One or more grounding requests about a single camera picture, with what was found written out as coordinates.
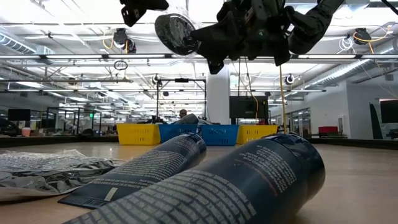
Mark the blue plastic basket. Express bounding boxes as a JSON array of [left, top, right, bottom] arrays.
[[158, 124, 200, 144], [198, 124, 239, 147]]

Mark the yellow plastic basket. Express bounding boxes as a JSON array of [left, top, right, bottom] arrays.
[[236, 124, 279, 146], [116, 123, 162, 146]]

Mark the yellow hanging cable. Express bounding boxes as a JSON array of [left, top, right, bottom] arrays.
[[278, 64, 287, 134]]

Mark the black rig frame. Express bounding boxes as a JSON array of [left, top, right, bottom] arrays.
[[156, 78, 208, 124]]

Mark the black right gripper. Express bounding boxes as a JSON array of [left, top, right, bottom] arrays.
[[190, 0, 295, 75]]

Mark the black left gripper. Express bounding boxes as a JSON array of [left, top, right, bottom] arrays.
[[119, 0, 170, 28]]

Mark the black wall screen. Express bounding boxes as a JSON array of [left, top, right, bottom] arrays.
[[229, 95, 269, 119]]

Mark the white building column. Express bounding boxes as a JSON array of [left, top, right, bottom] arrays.
[[206, 65, 231, 125]]

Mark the black monitor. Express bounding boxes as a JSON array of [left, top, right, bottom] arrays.
[[7, 108, 31, 122], [379, 99, 398, 124]]

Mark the black cage frame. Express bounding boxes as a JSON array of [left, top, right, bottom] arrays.
[[46, 107, 103, 136]]

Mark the dark blue squeeze tube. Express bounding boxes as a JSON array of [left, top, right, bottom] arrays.
[[62, 133, 326, 224], [58, 133, 208, 210]]

